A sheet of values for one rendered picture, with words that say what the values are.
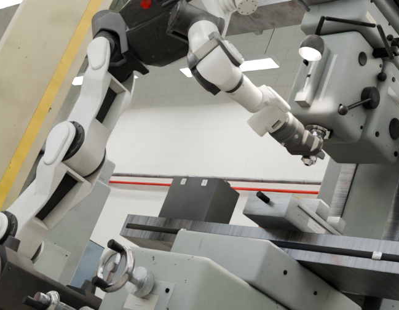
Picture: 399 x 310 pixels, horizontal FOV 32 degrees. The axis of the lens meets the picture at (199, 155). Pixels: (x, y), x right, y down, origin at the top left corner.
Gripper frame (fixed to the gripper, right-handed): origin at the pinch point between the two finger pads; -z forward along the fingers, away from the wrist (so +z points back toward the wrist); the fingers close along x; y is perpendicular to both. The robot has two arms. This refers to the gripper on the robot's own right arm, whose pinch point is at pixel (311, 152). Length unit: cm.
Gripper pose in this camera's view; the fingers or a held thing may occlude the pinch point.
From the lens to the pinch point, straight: 221.5
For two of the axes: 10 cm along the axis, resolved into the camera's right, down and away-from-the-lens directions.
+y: -3.4, 8.8, -3.3
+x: -7.0, -0.1, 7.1
